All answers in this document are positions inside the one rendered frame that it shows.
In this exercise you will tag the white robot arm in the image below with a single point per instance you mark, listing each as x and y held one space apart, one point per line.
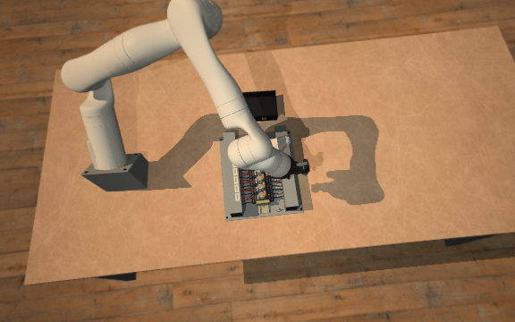
192 23

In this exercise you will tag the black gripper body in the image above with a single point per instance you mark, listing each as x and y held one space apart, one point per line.
293 166

